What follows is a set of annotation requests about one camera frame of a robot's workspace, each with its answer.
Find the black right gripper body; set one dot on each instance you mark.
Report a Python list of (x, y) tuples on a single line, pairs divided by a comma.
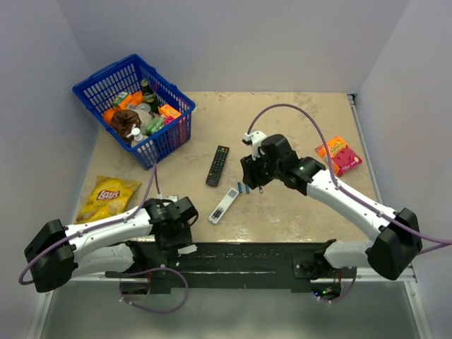
[(259, 171)]

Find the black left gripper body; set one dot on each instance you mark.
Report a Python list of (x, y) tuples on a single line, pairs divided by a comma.
[(181, 234)]

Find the white battery cover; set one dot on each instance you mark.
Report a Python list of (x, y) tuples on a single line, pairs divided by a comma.
[(187, 250)]

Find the white air conditioner remote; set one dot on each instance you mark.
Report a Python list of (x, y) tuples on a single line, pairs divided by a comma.
[(225, 203)]

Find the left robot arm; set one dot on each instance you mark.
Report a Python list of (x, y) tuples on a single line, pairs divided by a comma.
[(60, 252)]

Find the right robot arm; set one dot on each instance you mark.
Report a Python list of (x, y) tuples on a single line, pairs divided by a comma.
[(391, 242)]

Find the black TV remote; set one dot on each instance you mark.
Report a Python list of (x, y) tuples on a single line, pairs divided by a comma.
[(217, 166)]

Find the yellow Lays chips bag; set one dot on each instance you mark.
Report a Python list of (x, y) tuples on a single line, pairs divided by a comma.
[(109, 197)]

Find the pink orange snack box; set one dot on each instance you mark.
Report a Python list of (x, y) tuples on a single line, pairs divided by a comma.
[(343, 157)]

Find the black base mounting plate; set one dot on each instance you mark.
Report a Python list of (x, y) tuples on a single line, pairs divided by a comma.
[(222, 265)]

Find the white pump bottle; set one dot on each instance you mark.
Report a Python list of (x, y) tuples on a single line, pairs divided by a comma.
[(136, 136)]

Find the orange pink box in basket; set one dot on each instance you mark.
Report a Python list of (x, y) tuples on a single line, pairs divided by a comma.
[(168, 113)]

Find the green sponge pack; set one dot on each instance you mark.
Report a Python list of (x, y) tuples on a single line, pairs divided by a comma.
[(155, 125)]

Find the brown crumpled bag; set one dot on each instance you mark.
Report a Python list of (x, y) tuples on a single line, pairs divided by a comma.
[(123, 122)]

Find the tin can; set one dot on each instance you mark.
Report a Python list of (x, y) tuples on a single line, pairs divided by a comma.
[(145, 107)]

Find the green glass bottle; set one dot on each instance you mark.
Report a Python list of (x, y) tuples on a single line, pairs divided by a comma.
[(149, 96)]

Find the orange fruit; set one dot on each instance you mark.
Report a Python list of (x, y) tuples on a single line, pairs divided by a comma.
[(108, 114)]

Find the blue plastic basket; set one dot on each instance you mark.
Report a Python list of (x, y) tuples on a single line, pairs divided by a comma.
[(147, 115)]

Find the orange juice carton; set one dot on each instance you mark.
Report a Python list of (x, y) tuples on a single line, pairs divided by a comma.
[(126, 100)]

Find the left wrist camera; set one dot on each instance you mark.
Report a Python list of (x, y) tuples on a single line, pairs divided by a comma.
[(173, 198)]

